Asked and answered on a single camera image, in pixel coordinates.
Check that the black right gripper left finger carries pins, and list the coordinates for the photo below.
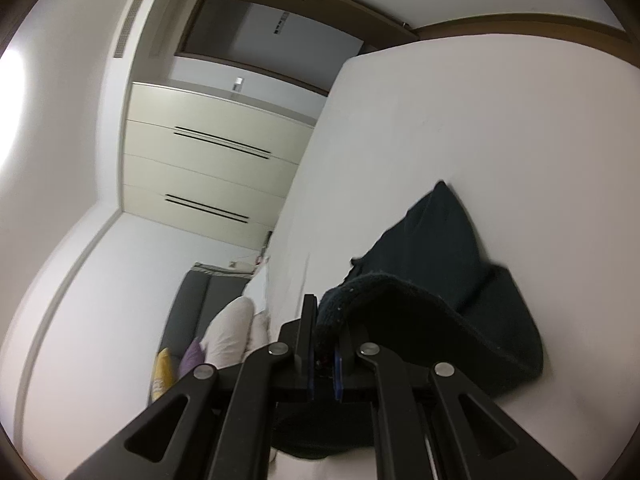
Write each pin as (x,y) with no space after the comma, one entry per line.
(214,424)

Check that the grey upholstered headboard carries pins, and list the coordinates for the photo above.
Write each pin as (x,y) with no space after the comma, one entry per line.
(203,293)

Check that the purple cushion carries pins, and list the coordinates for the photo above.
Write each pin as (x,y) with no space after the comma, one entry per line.
(193,357)

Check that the yellow cushion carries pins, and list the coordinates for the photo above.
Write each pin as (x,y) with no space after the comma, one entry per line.
(163,374)

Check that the white pillow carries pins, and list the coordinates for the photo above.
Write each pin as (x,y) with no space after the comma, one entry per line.
(256,287)

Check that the dark green knit garment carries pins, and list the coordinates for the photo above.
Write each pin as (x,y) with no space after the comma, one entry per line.
(424,292)

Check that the brown wooden door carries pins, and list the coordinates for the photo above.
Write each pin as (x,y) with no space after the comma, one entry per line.
(301,42)

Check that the ceiling air vent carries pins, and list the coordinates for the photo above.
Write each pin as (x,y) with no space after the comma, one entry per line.
(125,30)

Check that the beige folded duvet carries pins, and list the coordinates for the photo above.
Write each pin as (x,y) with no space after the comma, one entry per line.
(235,332)

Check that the cream wardrobe with black handles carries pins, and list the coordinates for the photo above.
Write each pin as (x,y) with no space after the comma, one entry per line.
(210,164)

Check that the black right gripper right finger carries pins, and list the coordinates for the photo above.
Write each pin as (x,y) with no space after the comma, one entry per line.
(428,422)

